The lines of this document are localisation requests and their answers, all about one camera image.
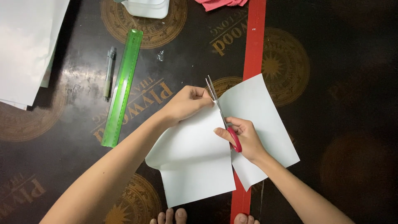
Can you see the white plastic container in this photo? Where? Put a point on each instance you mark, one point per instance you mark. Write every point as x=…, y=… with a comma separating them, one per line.
x=146, y=7

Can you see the person's left hand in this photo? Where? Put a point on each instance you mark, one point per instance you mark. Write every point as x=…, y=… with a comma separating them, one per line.
x=183, y=104

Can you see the pink cloth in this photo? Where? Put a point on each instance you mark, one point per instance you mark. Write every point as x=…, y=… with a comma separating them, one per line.
x=220, y=3

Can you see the person's right hand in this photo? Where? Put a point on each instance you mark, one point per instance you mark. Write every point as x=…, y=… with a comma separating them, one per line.
x=248, y=138

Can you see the small clear plastic scrap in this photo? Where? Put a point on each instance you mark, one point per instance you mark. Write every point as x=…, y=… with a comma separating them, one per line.
x=160, y=56

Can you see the red tape strip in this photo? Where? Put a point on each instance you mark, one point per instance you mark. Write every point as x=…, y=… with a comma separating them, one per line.
x=255, y=46

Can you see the pale green sheet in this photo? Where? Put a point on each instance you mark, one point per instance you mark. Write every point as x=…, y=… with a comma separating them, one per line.
x=47, y=74

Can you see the person's left foot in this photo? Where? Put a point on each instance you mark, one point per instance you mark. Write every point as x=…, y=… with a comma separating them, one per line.
x=171, y=217

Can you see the stack of white paper sheets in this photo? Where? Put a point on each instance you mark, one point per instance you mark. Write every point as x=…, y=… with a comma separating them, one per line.
x=25, y=46

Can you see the white paper sheet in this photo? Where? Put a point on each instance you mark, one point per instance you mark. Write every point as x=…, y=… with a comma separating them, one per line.
x=196, y=155

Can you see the green plastic ruler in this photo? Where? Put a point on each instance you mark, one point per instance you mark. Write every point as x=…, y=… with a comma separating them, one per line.
x=122, y=90

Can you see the person's right foot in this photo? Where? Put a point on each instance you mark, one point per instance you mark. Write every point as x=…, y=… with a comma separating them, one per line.
x=245, y=219

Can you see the person's left fingers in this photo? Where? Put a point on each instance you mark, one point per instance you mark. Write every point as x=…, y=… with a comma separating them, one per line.
x=200, y=93

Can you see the person's foot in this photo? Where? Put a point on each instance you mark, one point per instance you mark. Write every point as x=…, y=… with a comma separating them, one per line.
x=171, y=217
x=245, y=219

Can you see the clear grey pen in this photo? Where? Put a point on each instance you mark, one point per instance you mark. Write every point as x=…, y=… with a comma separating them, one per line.
x=108, y=74

